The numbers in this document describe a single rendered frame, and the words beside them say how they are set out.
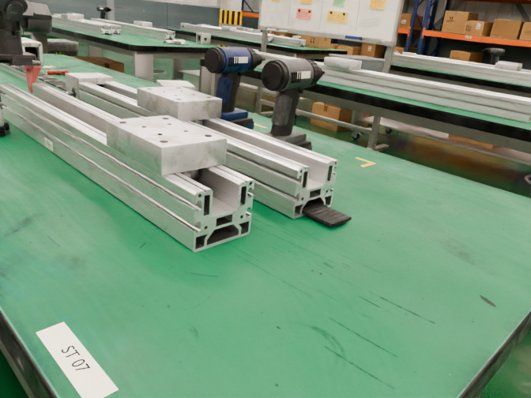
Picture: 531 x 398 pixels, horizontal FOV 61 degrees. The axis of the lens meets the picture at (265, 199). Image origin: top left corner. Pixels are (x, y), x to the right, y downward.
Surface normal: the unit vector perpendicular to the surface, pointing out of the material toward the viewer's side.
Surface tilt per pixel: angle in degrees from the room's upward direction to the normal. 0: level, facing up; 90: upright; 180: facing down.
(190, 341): 0
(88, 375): 0
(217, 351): 0
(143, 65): 90
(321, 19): 90
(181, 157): 90
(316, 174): 90
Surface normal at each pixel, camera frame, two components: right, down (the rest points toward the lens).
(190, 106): 0.69, 0.33
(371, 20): -0.71, 0.21
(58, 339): 0.09, -0.92
